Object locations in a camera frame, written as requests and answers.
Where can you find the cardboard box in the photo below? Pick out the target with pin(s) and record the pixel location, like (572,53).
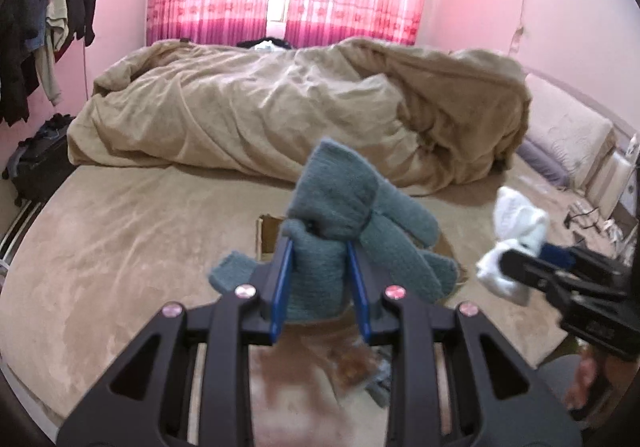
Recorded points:
(270,232)

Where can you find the long black hanging coat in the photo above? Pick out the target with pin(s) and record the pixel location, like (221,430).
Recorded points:
(17,47)

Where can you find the white metal rack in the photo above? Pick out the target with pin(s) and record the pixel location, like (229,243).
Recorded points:
(17,232)

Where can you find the beige hanging garment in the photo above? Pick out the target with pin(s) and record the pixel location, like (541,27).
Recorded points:
(56,27)

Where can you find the white sock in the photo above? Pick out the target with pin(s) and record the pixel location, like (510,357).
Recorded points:
(520,222)

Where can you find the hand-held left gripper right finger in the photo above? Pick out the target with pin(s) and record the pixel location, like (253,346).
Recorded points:
(361,299)

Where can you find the teal fuzzy sock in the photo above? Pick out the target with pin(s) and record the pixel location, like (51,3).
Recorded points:
(340,207)

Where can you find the large white pillow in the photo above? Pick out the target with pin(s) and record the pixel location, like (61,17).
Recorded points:
(565,127)

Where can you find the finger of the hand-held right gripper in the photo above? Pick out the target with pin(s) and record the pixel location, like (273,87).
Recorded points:
(557,254)
(530,272)

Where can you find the dark clothes by window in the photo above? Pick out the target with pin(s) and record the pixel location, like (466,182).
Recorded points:
(267,43)

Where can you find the black suitcase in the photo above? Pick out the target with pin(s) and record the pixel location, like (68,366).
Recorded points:
(42,162)

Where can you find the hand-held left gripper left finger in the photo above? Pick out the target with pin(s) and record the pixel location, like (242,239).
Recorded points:
(280,289)

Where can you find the person's right hand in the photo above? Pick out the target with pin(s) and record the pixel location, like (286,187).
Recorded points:
(582,379)

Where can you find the beige plush blanket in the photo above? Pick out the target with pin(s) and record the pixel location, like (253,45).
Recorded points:
(260,112)

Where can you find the brown patterned cloth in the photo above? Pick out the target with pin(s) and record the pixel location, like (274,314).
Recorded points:
(357,369)

